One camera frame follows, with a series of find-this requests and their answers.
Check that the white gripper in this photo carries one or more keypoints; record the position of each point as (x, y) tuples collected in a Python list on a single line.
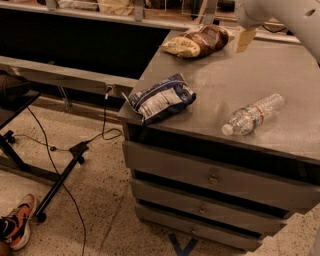
[(249, 17)]

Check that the brown chip bag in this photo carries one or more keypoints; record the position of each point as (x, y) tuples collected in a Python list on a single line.
[(197, 43)]

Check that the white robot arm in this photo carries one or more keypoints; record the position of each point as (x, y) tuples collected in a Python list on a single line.
[(301, 17)]

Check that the blue chip bag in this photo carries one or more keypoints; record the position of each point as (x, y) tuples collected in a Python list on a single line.
[(168, 97)]

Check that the clear plastic water bottle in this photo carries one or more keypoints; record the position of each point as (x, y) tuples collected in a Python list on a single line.
[(250, 117)]

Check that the grey drawer cabinet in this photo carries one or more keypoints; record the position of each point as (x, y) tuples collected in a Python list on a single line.
[(286, 146)]

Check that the top grey drawer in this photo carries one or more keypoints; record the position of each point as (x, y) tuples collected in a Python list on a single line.
[(261, 188)]

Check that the grey drawer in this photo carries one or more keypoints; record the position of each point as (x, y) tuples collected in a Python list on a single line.
[(197, 229), (173, 199), (261, 188)]

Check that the grey long counter shelf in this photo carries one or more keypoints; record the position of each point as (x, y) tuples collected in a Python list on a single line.
[(50, 74)]

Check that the middle grey drawer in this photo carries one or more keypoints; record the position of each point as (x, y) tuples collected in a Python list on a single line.
[(173, 199)]

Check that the bottom grey drawer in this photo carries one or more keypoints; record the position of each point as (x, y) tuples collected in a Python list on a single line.
[(197, 229)]

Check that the black rolling stand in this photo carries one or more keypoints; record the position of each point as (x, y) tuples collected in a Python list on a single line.
[(16, 96)]

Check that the orange black sneaker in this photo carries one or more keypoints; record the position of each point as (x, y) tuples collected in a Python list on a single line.
[(15, 228)]

